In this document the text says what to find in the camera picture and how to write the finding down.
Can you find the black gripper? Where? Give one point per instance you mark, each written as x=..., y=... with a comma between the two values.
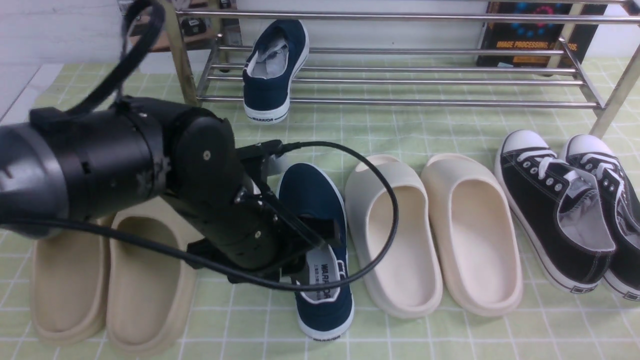
x=222, y=192

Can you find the black sneaker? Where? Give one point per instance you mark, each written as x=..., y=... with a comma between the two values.
x=620, y=206
x=560, y=210

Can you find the tan slipper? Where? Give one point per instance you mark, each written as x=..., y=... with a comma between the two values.
x=150, y=294
x=68, y=286

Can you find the tan left slipper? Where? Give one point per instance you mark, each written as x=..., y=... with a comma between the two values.
x=68, y=286

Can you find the black left sneaker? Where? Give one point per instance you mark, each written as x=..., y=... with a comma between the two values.
x=560, y=210

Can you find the black image processing book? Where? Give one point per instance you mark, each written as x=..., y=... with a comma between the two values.
x=529, y=36

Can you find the cream slipper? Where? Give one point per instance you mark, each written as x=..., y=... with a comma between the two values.
x=474, y=233
x=407, y=283

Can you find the cream right slipper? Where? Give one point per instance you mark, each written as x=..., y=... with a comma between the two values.
x=474, y=233

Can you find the steel shoe rack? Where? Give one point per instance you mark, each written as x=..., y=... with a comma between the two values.
x=562, y=62

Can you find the cream left slipper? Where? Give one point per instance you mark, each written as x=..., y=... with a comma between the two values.
x=407, y=283

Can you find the tan right slipper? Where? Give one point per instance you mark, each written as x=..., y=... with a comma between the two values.
x=150, y=294

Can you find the navy canvas shoe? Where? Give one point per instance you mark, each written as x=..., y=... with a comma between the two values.
x=309, y=192
x=277, y=56

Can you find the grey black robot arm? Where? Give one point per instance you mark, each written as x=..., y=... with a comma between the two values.
x=60, y=170

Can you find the black right sneaker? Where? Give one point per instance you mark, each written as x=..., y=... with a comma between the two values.
x=620, y=206

